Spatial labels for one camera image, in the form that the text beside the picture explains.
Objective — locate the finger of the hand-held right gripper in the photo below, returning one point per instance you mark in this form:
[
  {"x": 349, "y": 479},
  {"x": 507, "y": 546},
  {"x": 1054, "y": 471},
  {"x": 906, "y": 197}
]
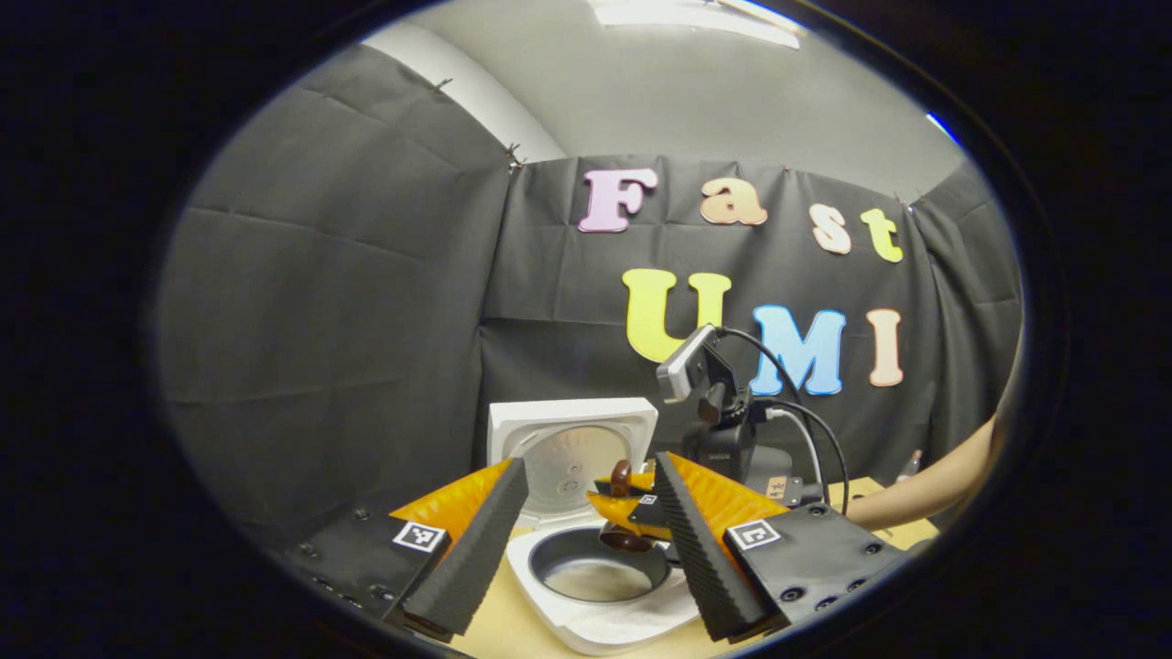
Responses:
[
  {"x": 641, "y": 483},
  {"x": 609, "y": 511}
]

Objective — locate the black backdrop cloth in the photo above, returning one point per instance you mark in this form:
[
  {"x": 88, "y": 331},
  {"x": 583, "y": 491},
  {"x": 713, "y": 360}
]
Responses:
[{"x": 320, "y": 320}]

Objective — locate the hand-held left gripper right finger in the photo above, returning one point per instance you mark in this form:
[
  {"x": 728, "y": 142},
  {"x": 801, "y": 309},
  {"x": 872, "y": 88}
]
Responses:
[{"x": 700, "y": 558}]

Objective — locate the long ceiling light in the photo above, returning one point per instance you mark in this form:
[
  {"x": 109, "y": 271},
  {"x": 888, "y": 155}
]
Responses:
[{"x": 687, "y": 16}]

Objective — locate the white rice cooker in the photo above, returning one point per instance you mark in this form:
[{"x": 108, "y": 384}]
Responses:
[{"x": 572, "y": 458}]

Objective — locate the small ceiling light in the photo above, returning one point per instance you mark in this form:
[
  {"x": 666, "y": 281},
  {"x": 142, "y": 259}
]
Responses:
[{"x": 943, "y": 128}]

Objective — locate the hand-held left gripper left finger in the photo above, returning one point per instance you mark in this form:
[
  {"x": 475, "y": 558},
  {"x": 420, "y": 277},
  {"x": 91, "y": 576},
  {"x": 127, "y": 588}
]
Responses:
[{"x": 481, "y": 554}]

